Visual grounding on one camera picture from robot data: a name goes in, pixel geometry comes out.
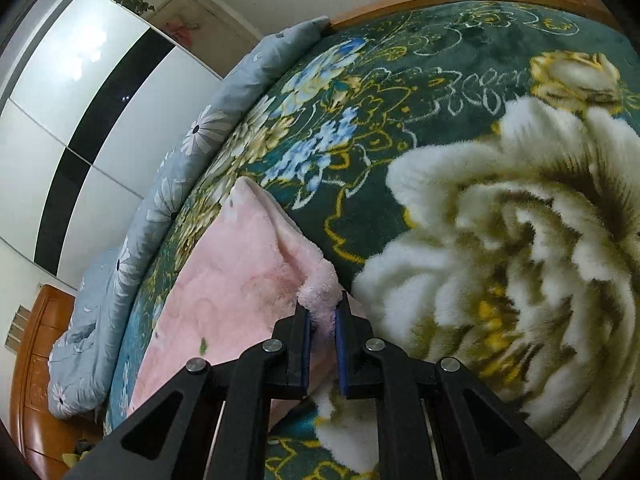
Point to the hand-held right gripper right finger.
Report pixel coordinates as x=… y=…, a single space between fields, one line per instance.
x=342 y=350

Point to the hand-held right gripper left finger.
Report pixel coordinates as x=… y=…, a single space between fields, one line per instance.
x=302 y=355

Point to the pink fleece garment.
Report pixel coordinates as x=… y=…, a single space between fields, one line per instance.
x=240 y=285

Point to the grey-blue floral quilt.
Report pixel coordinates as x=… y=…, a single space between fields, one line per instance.
x=150 y=210

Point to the teal floral plush blanket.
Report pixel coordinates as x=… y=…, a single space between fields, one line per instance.
x=450 y=85

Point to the white wardrobe with black stripe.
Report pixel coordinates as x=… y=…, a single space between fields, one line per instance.
x=50 y=75

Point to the wall switch panel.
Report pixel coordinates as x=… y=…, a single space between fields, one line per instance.
x=16 y=327

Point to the wall poster with red flower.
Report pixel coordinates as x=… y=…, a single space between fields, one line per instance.
x=200 y=25

